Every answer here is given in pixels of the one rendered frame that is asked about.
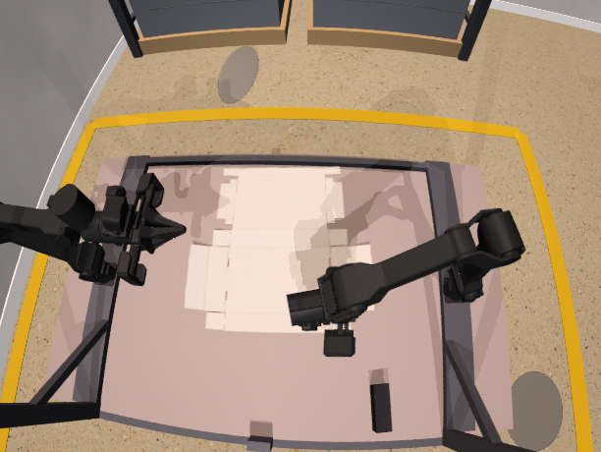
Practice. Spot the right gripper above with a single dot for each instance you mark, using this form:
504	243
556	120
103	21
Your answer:
340	342

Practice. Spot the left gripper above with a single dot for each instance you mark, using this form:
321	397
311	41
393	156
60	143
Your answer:
145	238

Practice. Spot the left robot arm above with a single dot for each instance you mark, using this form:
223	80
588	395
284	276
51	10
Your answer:
77	211

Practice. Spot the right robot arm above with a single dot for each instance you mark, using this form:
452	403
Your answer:
361	285

